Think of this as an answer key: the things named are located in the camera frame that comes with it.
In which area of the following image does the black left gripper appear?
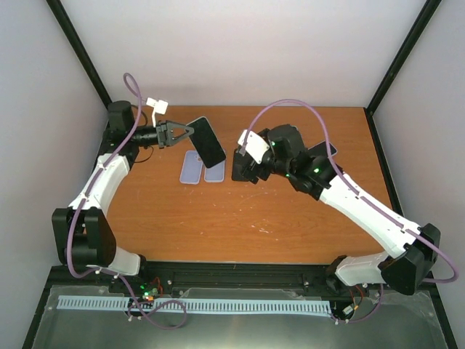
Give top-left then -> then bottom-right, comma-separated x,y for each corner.
131,120 -> 195,150

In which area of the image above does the black smartphone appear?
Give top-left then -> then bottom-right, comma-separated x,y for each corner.
231,148 -> 254,182

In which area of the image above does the lavender phone case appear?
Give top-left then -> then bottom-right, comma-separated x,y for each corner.
179,151 -> 203,185
203,161 -> 225,183

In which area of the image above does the phone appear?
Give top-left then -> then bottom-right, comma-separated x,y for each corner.
308,141 -> 337,157
188,116 -> 226,169

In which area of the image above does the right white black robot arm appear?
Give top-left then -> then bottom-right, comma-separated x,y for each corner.
232,124 -> 440,295

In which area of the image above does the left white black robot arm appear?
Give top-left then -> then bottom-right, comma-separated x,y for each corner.
52,100 -> 194,293

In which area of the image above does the phone in blue case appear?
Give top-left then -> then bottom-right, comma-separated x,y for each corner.
308,141 -> 337,157

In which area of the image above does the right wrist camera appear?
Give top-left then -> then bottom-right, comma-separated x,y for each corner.
237,129 -> 270,164

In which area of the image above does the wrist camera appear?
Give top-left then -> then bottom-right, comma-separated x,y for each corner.
237,129 -> 270,164
145,97 -> 169,127

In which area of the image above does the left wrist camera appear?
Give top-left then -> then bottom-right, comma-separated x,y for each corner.
145,97 -> 169,127

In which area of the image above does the light blue cable duct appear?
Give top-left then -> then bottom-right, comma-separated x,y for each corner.
56,295 -> 331,317

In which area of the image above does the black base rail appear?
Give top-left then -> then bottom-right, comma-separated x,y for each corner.
46,260 -> 435,302

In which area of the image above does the metal base plate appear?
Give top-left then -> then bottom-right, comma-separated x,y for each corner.
32,286 -> 456,348

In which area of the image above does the black frame post left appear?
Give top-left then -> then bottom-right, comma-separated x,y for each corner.
23,1 -> 112,348

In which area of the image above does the black frame post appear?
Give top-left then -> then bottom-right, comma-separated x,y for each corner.
23,1 -> 112,348
365,0 -> 459,349

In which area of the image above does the black frame post right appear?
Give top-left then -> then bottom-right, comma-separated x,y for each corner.
365,0 -> 459,349

